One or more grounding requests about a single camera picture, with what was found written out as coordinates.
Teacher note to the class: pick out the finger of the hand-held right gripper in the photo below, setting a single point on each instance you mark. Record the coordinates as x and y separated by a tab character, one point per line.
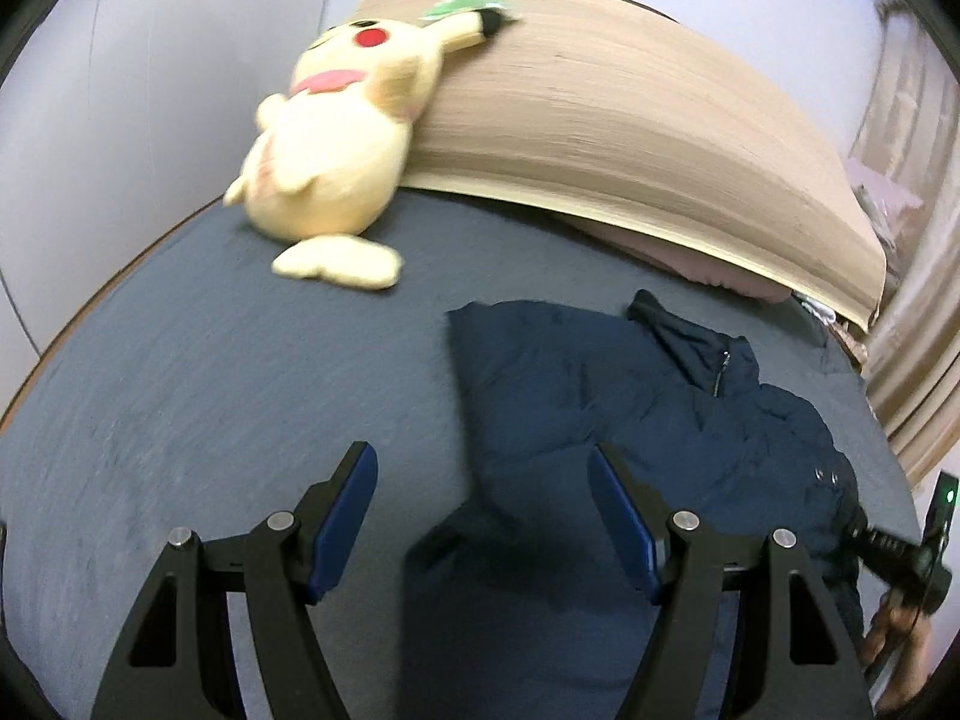
877	542

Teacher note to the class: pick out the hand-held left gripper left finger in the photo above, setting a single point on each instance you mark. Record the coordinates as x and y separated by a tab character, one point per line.
345	525

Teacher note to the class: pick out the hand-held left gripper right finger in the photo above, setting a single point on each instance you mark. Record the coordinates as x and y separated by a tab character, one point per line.
622	525

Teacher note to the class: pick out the navy blue padded jacket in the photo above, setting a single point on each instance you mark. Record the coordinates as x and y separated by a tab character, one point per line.
600	390

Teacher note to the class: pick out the person's right hand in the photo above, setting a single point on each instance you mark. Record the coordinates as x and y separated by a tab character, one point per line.
900	652

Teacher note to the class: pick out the bed with blue-grey sheet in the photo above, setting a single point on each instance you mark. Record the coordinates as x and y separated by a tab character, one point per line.
187	390

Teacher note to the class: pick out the beige curtain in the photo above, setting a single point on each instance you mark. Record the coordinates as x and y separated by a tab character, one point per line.
915	315

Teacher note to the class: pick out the white crumpled cloth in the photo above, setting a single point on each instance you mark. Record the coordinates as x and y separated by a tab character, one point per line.
816	309

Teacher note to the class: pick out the pink pillow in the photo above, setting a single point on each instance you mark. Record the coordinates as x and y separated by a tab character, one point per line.
675	259

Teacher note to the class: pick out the pile of folded bedding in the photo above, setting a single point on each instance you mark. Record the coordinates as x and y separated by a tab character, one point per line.
881	202

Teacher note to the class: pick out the yellow plush toy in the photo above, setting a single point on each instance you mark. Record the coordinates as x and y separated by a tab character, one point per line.
330	150

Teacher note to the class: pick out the tan folded bed mat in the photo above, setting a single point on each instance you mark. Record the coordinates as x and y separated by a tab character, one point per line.
637	127

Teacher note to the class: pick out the green plastic bag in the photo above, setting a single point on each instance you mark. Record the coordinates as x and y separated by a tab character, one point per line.
457	4

